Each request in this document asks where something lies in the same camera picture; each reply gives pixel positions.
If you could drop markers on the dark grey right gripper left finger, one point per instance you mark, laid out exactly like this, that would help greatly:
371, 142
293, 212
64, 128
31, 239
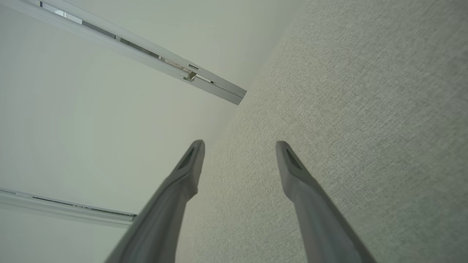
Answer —
164, 219

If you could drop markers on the grey aluminium wall rail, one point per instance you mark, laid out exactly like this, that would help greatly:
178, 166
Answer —
55, 210
226, 93

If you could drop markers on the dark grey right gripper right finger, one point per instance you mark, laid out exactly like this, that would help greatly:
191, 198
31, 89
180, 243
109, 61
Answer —
321, 226

